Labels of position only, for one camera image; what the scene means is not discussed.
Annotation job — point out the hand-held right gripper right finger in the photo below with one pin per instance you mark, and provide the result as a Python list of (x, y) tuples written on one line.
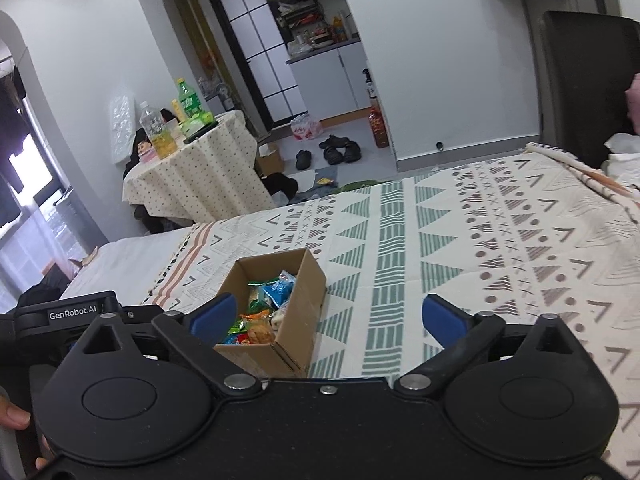
[(445, 320)]

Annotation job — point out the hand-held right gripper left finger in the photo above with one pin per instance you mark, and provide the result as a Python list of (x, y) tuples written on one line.
[(215, 317)]

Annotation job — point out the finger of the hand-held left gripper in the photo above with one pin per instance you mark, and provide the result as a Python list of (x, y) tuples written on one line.
[(137, 312)]

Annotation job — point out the red white blue packet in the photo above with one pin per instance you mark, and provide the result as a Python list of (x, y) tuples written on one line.
[(237, 337)]

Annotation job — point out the green snack packet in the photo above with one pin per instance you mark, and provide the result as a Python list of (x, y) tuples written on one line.
[(257, 306)]

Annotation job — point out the orange biscuit packet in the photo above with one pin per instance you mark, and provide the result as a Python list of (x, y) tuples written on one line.
[(260, 330)]

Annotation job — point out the long white snack packet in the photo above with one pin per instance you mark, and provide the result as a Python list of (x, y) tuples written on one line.
[(280, 317)]

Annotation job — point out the blue snack packet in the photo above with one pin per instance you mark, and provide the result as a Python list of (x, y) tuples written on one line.
[(280, 290)]

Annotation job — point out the brown cardboard box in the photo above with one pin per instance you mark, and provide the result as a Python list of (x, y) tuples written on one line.
[(300, 330)]

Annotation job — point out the person's left hand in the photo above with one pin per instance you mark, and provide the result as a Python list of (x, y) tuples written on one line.
[(12, 415)]

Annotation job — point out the white bed sheet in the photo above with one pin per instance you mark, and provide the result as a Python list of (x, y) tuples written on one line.
[(130, 260)]

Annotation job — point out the round table with dotted cloth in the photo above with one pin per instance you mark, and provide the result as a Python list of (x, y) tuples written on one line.
[(200, 175)]

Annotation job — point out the black bag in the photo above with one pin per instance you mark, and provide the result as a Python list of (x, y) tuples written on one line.
[(280, 185)]

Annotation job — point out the dark hanging garment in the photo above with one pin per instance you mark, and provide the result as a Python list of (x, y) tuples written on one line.
[(10, 185)]

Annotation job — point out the green cloth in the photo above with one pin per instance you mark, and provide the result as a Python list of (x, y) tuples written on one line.
[(360, 186)]

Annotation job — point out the pink doll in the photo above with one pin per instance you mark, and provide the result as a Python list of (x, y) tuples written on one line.
[(146, 152)]

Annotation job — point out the small brown carton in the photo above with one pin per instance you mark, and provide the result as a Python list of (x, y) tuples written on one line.
[(272, 162)]

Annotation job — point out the grey blue cloth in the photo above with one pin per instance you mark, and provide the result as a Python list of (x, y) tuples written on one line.
[(320, 187)]

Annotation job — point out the window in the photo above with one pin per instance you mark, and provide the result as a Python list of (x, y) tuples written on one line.
[(30, 160)]

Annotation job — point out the black slipper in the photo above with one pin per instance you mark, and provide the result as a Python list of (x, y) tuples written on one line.
[(335, 141), (333, 156), (303, 160), (352, 152)]

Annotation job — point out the black tablet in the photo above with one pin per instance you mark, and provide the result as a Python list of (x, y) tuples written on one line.
[(200, 136)]

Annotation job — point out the clear bottle with yellow drink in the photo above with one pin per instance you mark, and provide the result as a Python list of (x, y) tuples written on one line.
[(152, 130)]

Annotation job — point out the bubble wrap sheet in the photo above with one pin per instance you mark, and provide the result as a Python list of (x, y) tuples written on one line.
[(121, 125)]

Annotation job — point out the green tissue pack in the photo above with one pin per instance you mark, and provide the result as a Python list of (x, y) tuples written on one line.
[(197, 121)]

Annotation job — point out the red oil bottle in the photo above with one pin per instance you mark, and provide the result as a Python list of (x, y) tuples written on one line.
[(378, 130)]

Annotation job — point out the slim yellow bottle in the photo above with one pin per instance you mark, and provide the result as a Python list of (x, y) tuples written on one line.
[(177, 109)]

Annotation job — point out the pink plastic bag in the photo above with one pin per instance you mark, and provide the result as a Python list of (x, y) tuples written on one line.
[(306, 128)]

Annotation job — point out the green soda bottle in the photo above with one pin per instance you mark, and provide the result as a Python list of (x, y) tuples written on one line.
[(187, 100)]

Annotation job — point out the white crumpled cloth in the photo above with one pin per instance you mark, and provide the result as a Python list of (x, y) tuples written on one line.
[(625, 160)]

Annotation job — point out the black spray bottle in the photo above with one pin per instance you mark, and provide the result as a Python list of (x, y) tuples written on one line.
[(371, 87)]

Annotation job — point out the white kitchen cabinet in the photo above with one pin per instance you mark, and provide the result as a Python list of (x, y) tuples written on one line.
[(325, 85)]

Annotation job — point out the black upholstered panel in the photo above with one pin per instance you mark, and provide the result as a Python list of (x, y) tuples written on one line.
[(580, 85)]

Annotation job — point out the black framed glass door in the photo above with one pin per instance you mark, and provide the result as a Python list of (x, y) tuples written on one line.
[(260, 50)]

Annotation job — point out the pink pillow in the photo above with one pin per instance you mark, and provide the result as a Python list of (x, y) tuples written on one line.
[(635, 105)]

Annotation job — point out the cluttered kitchen shelf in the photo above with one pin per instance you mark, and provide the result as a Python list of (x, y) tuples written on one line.
[(310, 25)]

